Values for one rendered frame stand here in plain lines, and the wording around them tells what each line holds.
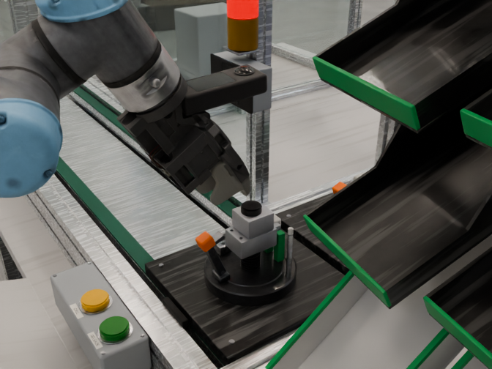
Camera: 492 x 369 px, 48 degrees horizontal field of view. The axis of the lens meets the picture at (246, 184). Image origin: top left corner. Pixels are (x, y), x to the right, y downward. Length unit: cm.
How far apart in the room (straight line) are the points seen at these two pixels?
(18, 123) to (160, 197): 77
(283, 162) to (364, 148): 24
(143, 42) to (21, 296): 61
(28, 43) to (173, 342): 43
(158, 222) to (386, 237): 64
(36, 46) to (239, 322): 44
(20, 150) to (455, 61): 33
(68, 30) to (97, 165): 80
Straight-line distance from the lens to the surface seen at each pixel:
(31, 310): 104
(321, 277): 87
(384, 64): 49
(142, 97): 60
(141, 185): 123
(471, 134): 41
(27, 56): 57
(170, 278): 87
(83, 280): 91
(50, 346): 96
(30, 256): 117
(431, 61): 48
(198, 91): 65
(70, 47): 57
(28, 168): 45
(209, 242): 77
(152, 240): 105
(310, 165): 143
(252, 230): 79
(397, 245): 53
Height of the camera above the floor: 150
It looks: 29 degrees down
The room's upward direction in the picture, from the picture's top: straight up
